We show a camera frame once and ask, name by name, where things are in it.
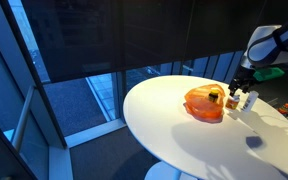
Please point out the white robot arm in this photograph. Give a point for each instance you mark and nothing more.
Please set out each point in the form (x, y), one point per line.
(274, 43)

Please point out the grey window handrail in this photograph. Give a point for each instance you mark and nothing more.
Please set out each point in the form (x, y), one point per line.
(23, 116)

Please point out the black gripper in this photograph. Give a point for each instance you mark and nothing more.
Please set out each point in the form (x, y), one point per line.
(244, 75)

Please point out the orange translucent bowl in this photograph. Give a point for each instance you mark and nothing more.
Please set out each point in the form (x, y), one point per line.
(200, 103)

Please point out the white table pedestal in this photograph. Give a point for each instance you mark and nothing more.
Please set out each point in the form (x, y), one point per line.
(167, 171)

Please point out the green object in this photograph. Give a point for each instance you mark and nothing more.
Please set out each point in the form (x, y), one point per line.
(268, 74)

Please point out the tall white pill bottle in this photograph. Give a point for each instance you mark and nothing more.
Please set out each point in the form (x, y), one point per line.
(249, 101)

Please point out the small orange bottle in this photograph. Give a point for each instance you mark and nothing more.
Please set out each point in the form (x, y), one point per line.
(285, 109)

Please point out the dark roller blind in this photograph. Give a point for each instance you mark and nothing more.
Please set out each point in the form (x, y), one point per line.
(134, 33)

